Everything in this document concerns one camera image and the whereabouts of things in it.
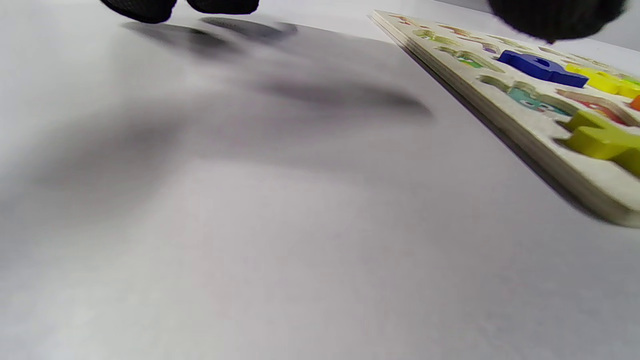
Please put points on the person's left hand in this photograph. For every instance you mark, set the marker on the person's left hand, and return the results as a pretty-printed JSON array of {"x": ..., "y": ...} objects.
[{"x": 555, "y": 17}]

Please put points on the blue math block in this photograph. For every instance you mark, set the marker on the blue math block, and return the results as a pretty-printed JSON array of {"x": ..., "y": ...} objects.
[{"x": 542, "y": 67}]

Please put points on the orange math block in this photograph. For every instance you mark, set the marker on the orange math block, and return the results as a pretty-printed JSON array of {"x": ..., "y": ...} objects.
[{"x": 636, "y": 103}]

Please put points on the yellow number-shaped math block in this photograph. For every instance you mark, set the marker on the yellow number-shaped math block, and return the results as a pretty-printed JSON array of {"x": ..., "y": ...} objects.
[{"x": 602, "y": 80}]

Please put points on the wooden math block puzzle board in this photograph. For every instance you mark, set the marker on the wooden math block puzzle board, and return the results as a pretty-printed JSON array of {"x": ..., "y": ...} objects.
[{"x": 595, "y": 174}]

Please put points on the yellow cross-shaped math block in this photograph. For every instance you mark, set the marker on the yellow cross-shaped math block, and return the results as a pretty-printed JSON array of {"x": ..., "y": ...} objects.
[{"x": 600, "y": 142}]

